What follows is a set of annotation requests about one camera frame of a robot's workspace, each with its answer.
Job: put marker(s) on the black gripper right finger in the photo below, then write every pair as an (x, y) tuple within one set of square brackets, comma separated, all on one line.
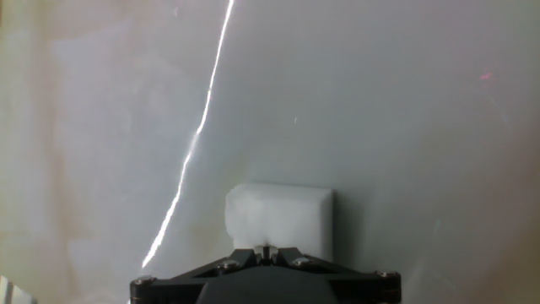
[(304, 258)]

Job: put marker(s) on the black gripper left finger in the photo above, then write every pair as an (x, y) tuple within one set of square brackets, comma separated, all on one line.
[(231, 258)]

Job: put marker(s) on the white sponge block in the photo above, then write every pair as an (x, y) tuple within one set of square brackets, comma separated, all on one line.
[(280, 217)]

